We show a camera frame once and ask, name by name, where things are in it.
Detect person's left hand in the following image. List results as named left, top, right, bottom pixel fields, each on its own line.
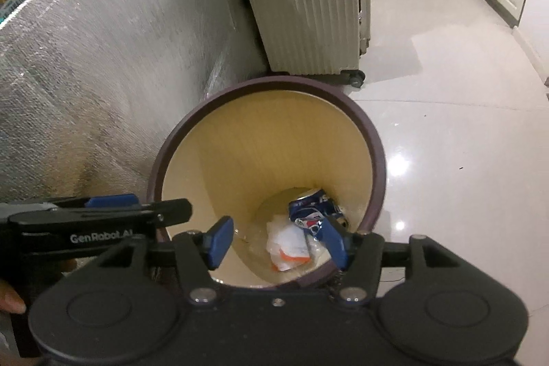
left=0, top=282, right=26, bottom=314

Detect round wooden trash bin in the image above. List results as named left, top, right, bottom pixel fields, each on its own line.
left=147, top=76, right=387, bottom=289

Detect crushed blue soda can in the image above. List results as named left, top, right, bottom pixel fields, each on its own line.
left=288, top=189, right=349, bottom=240

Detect cream hard-shell suitcase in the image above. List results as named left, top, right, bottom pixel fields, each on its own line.
left=249, top=0, right=366, bottom=87

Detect white orange crumpled wrapper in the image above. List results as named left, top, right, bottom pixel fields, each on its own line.
left=266, top=215, right=312, bottom=272

